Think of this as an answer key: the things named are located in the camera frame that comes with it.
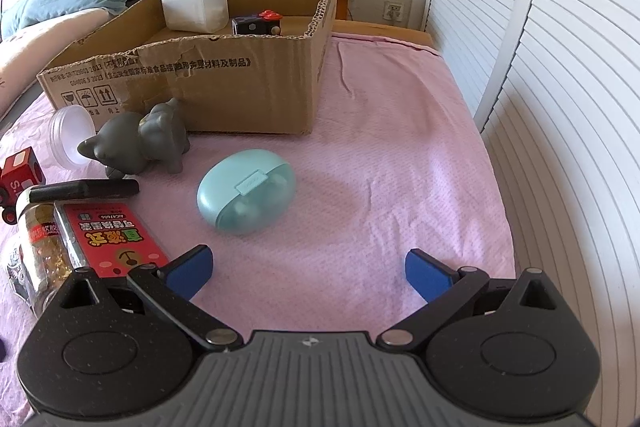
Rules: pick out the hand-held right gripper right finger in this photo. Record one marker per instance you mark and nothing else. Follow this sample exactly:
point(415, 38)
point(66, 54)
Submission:
point(425, 278)

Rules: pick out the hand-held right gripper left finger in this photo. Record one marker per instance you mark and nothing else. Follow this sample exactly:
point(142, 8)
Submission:
point(192, 271)

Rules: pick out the mint green oval case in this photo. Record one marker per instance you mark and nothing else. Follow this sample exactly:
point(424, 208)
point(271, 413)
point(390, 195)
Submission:
point(245, 194)

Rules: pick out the black remote control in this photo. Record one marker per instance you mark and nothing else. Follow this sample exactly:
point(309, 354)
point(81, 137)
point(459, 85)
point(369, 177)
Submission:
point(85, 189)

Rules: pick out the grey cat figure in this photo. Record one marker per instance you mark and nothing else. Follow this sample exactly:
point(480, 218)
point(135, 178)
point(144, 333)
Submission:
point(155, 137)

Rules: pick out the glass jar red label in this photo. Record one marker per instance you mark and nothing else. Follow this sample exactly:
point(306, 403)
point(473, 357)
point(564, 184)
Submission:
point(42, 247)

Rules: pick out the brown cardboard box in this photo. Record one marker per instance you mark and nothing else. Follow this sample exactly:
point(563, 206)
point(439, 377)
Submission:
point(225, 97)

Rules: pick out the clear plastic cup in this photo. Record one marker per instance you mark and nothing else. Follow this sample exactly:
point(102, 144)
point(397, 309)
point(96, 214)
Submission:
point(65, 132)

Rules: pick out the red toy car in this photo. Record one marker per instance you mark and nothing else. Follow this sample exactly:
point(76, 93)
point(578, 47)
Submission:
point(20, 172)

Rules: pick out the pink blanket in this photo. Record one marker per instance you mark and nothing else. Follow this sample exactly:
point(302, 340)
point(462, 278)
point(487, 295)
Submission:
point(375, 182)

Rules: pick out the blue-grey bed sheet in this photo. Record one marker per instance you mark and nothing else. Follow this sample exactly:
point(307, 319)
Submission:
point(15, 107)

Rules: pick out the dark toy block red top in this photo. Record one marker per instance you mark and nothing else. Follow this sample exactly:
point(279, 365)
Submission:
point(250, 26)

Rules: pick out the white plastic container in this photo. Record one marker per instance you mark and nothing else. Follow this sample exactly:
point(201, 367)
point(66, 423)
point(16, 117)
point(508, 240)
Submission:
point(192, 7)

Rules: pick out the beige quilt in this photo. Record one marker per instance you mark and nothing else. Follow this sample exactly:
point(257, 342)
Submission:
point(40, 37)

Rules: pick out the wooden bed side rail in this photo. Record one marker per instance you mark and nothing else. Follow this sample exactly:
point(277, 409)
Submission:
point(390, 31)

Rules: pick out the wall socket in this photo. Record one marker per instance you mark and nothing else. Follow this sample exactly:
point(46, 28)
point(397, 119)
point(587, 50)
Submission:
point(393, 12)

